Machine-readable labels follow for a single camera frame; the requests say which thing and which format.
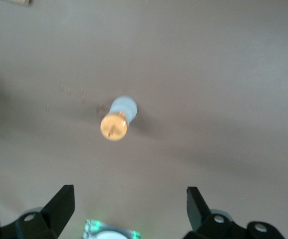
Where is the sauce bottle with orange cap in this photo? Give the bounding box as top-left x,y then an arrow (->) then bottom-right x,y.
100,95 -> 138,142

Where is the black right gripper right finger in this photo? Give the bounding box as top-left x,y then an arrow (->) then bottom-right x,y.
183,186 -> 286,239

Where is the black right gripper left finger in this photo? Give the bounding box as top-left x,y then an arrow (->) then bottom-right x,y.
0,184 -> 75,239

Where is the brown table cover mat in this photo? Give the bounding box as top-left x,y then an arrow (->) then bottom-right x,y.
0,0 -> 288,239

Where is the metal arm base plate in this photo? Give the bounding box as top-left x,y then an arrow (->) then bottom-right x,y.
83,219 -> 142,239

